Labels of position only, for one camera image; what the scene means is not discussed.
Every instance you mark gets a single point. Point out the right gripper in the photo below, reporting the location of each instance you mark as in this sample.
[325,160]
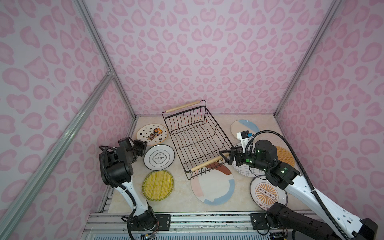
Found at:
[239,153]

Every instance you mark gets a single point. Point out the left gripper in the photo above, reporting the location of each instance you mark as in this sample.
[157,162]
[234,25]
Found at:
[141,145]

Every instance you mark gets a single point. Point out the star patterned plate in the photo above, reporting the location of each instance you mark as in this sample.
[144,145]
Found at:
[153,134]

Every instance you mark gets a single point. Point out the white green-rimmed plate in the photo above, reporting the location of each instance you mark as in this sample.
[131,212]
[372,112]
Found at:
[159,157]

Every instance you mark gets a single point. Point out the black wire dish rack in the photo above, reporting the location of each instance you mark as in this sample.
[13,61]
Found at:
[197,138]

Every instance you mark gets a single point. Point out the yellow striped plate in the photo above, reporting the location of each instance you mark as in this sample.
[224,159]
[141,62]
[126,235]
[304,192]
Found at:
[158,185]

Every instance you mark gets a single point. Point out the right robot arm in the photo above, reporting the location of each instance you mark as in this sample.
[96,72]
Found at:
[335,222]

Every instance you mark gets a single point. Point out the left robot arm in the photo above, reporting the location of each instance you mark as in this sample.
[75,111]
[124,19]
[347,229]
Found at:
[117,171]

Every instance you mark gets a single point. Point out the white plaid plate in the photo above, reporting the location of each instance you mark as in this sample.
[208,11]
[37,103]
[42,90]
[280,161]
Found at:
[245,171]

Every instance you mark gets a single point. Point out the cream blue plate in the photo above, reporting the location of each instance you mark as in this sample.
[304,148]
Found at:
[243,125]

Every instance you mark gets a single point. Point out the large pink blue plate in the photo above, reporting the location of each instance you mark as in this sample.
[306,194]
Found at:
[214,187]

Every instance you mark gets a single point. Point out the orange sunburst plate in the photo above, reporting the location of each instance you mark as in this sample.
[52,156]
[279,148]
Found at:
[264,194]

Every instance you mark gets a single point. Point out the orange woven plate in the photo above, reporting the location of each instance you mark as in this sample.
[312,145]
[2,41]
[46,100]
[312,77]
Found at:
[285,156]

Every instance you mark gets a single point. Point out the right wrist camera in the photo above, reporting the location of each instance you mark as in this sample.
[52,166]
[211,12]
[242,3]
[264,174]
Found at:
[244,137]

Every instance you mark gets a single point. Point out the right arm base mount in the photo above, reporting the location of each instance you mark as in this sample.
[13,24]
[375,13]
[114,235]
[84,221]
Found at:
[259,222]

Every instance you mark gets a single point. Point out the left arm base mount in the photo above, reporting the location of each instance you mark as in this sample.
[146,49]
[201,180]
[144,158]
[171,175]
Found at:
[162,223]

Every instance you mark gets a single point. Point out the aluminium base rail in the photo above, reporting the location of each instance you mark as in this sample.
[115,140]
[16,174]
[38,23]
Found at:
[190,219]

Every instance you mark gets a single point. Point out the aluminium frame strut left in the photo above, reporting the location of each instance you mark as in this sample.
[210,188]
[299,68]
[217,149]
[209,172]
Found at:
[61,99]

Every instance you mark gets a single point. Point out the aluminium frame strut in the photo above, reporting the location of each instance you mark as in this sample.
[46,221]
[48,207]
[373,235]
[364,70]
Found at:
[314,43]
[61,99]

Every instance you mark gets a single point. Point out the aluminium frame strut right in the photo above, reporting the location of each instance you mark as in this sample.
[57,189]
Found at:
[314,43]

